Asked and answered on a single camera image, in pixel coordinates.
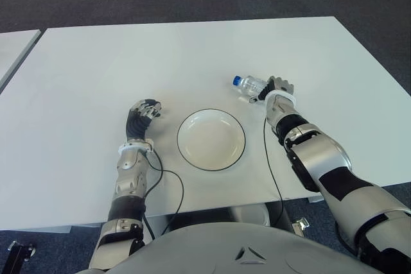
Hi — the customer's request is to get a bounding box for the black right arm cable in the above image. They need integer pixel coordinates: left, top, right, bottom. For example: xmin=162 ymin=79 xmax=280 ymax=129
xmin=263 ymin=116 xmax=295 ymax=230

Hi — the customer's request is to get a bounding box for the black stand foot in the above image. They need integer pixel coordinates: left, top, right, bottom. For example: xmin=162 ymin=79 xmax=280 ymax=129
xmin=6 ymin=240 xmax=38 ymax=274

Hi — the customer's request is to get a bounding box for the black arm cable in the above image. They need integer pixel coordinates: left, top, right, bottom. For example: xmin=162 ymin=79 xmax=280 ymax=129
xmin=263 ymin=116 xmax=295 ymax=230
xmin=141 ymin=148 xmax=186 ymax=239

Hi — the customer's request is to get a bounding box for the grey robot torso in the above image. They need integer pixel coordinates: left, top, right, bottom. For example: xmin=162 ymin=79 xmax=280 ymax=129
xmin=75 ymin=222 xmax=380 ymax=274

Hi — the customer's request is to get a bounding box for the white neighbouring table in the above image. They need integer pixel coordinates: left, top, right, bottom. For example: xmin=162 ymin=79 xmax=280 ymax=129
xmin=0 ymin=29 xmax=42 ymax=94

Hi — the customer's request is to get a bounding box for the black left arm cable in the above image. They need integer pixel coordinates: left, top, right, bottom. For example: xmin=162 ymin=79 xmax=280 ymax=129
xmin=141 ymin=148 xmax=186 ymax=239

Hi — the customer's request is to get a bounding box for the silver metal bracket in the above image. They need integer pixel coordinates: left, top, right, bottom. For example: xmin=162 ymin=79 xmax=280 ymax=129
xmin=290 ymin=218 xmax=311 ymax=232

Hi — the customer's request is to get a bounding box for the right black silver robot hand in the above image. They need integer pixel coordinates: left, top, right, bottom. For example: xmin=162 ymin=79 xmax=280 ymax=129
xmin=249 ymin=76 xmax=295 ymax=104

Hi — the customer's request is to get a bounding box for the clear water bottle blue cap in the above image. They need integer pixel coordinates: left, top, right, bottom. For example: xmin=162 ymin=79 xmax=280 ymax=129
xmin=232 ymin=74 xmax=269 ymax=100

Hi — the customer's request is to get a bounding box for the white robot pelvis cover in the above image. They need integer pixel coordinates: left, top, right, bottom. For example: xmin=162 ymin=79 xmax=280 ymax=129
xmin=229 ymin=203 xmax=270 ymax=228

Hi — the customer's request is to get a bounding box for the white plate black rim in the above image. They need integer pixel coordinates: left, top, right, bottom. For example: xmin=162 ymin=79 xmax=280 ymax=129
xmin=177 ymin=108 xmax=247 ymax=172

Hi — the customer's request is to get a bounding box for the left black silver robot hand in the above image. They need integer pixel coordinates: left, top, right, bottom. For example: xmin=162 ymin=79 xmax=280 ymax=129
xmin=124 ymin=98 xmax=162 ymax=142

